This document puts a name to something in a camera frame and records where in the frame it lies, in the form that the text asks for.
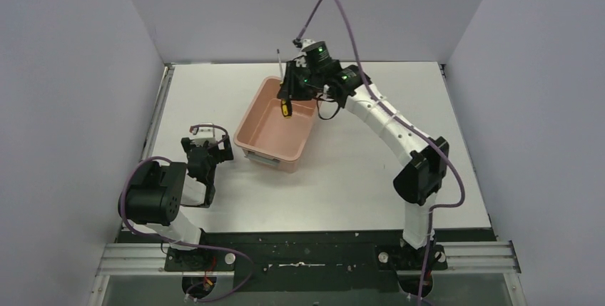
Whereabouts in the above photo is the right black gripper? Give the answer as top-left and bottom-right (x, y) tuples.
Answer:
(280, 60), (324, 101)

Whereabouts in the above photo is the yellow black handled screwdriver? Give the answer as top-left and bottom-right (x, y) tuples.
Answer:
(276, 49), (293, 118)

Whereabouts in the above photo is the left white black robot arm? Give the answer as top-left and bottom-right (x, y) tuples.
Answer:
(118, 135), (234, 270)

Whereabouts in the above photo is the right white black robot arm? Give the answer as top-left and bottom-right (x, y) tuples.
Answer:
(277, 39), (449, 249)

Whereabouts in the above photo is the pink plastic bin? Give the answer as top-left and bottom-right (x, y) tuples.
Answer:
(232, 76), (317, 173)

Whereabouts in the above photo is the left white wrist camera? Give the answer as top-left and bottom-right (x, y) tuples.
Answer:
(190, 127), (217, 146)

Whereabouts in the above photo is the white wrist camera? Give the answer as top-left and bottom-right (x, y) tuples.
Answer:
(293, 39), (316, 51)
(190, 127), (217, 146)

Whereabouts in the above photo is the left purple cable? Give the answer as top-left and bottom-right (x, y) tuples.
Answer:
(118, 124), (255, 304)

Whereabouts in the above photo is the purple cable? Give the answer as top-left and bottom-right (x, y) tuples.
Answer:
(118, 124), (255, 304)
(293, 0), (467, 306)

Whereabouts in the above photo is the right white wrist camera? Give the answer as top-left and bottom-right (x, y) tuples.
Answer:
(293, 39), (316, 51)

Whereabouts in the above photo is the left side aluminium rail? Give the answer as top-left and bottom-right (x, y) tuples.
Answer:
(140, 63), (175, 160)

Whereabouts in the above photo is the aluminium rail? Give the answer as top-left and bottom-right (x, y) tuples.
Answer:
(140, 63), (175, 160)
(97, 242), (521, 277)

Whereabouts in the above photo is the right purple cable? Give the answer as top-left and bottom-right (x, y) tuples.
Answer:
(293, 0), (467, 306)

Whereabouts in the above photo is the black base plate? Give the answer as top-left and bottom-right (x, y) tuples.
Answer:
(101, 229), (496, 300)

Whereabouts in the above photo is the aluminium front rail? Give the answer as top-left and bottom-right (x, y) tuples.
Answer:
(97, 242), (521, 277)

